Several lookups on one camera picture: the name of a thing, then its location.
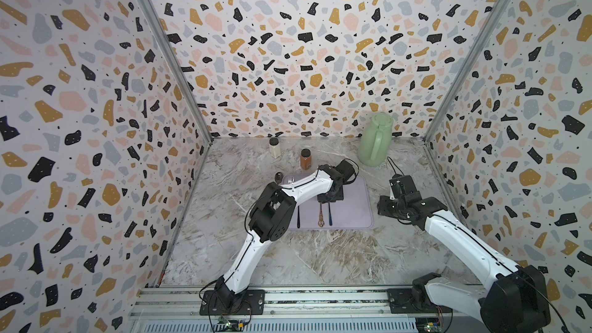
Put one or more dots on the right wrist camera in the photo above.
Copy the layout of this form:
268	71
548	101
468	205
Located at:
401	185

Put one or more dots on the green plastic pitcher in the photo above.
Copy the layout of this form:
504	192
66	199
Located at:
376	140

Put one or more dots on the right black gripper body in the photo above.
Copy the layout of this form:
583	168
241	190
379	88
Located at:
389	207

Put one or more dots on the iridescent rainbow spoon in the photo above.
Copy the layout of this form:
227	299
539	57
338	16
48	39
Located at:
330	221

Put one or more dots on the orange spice bottle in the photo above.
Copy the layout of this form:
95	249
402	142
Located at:
305	159

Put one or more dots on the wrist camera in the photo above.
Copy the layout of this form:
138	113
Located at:
401	185
349	171

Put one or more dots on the gold ornate fork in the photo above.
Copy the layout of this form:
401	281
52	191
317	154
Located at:
321	220

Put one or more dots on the dark grey spoon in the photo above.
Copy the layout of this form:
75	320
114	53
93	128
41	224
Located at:
278	177

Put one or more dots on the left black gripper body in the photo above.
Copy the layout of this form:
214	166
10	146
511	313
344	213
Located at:
334	198

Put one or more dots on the lavender plastic tray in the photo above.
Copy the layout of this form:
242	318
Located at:
352	213

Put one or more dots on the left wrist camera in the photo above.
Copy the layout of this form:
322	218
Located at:
349	171

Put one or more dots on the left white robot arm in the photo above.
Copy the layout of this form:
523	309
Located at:
269	219

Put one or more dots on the white spice bottle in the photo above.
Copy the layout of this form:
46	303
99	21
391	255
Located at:
274	147

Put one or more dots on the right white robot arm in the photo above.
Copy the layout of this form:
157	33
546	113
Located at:
511	298

